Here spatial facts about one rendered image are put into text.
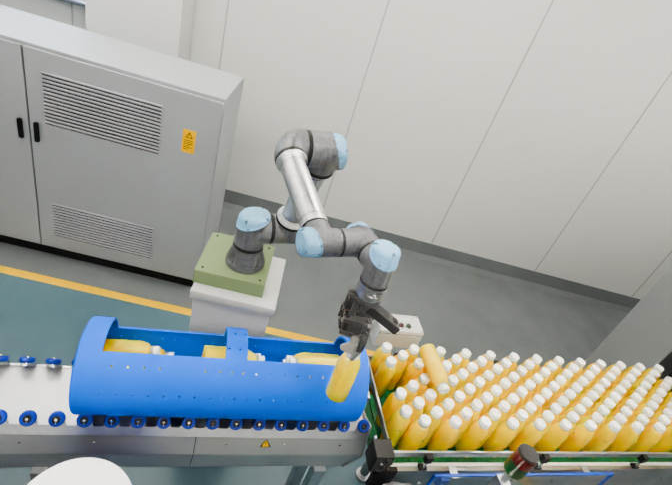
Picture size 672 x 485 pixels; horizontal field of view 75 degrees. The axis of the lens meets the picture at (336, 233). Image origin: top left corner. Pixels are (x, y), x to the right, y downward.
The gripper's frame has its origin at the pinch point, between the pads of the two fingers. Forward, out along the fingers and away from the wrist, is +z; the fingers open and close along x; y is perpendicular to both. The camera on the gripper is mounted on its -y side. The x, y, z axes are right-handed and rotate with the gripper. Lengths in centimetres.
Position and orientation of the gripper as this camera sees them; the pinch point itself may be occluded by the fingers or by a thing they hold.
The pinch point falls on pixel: (354, 351)
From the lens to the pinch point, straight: 128.4
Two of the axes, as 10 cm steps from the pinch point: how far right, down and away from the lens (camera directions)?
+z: -2.7, 8.3, 4.8
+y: -9.6, -2.1, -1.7
